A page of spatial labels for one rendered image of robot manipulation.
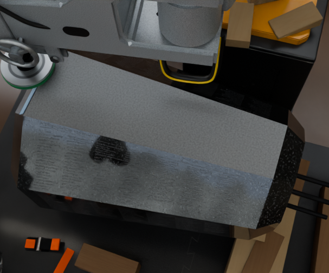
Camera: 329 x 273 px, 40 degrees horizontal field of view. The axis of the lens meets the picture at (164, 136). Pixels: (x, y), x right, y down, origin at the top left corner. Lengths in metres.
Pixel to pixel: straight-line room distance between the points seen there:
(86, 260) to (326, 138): 1.48
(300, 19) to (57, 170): 1.20
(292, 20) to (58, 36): 1.03
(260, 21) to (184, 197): 0.84
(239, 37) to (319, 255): 1.13
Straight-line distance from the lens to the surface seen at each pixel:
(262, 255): 2.20
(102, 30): 1.40
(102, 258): 2.33
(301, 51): 2.06
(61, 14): 1.39
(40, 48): 1.67
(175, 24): 1.32
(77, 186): 1.89
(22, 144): 1.93
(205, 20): 1.31
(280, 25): 2.05
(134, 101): 1.80
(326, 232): 2.42
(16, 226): 2.61
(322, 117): 2.78
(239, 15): 2.02
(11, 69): 1.93
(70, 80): 1.89
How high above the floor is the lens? 2.40
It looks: 66 degrees down
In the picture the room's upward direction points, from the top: 7 degrees counter-clockwise
